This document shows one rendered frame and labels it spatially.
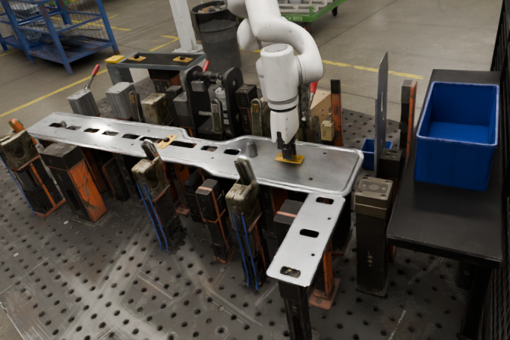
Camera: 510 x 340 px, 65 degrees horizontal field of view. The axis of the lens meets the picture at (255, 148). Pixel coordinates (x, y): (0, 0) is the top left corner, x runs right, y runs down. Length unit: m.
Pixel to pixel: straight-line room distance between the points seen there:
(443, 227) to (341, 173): 0.32
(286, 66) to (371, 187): 0.36
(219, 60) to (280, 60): 3.49
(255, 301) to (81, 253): 0.68
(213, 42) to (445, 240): 3.76
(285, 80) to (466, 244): 0.55
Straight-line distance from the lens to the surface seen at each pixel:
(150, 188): 1.28
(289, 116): 1.09
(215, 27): 4.34
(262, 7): 1.15
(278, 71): 1.02
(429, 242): 0.93
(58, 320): 1.44
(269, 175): 1.16
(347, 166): 1.17
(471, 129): 1.30
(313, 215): 1.02
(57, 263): 1.62
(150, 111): 1.59
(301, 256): 0.93
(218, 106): 1.41
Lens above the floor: 1.69
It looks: 33 degrees down
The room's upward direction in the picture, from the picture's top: 10 degrees counter-clockwise
